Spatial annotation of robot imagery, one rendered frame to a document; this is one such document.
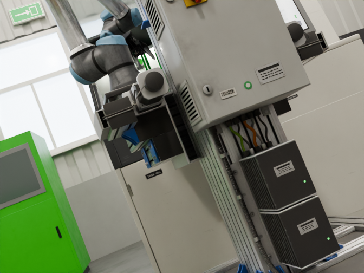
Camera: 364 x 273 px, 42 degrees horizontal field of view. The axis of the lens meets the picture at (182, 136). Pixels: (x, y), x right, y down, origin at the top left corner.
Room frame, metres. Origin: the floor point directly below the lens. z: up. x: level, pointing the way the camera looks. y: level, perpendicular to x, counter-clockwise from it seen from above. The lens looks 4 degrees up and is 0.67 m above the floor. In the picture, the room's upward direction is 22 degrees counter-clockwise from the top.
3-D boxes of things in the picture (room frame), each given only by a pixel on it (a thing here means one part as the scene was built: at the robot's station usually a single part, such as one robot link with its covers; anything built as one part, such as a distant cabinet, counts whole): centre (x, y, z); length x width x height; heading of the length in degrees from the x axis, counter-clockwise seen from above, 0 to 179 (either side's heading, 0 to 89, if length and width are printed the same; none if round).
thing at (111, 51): (1.89, 0.13, 1.20); 0.13 x 0.12 x 0.14; 62
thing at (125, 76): (1.89, 0.12, 1.09); 0.15 x 0.15 x 0.10
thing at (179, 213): (2.35, 0.02, 0.44); 0.65 x 0.02 x 0.68; 94
